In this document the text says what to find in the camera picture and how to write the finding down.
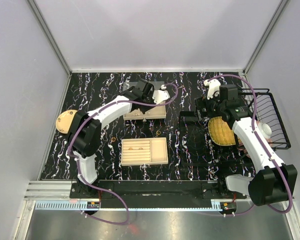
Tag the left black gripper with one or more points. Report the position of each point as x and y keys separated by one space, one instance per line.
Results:
x=144 y=110

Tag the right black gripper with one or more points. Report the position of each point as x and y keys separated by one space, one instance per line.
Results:
x=202 y=102

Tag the beige jewelry drawer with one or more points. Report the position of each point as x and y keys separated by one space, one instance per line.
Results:
x=158 y=112

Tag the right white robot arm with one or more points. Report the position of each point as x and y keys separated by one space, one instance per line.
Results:
x=274 y=180

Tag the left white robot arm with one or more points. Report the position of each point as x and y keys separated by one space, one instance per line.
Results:
x=84 y=135

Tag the yellow woven bamboo plate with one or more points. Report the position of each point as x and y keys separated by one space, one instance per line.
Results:
x=220 y=133

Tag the white pink patterned bowl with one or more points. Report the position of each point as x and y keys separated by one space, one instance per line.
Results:
x=265 y=130

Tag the yellow patterned plate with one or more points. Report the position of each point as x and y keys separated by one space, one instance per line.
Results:
x=64 y=121

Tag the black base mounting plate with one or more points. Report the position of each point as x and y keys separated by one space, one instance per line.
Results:
x=205 y=189

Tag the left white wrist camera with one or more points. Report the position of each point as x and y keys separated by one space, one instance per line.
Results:
x=160 y=95

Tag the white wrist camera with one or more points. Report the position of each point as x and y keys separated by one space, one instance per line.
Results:
x=213 y=88
x=160 y=95

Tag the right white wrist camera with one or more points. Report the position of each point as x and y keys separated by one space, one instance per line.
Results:
x=213 y=88

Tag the black wire dish rack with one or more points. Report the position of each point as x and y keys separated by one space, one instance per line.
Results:
x=268 y=113

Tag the front beige ring tray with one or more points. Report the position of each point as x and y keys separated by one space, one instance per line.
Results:
x=144 y=151

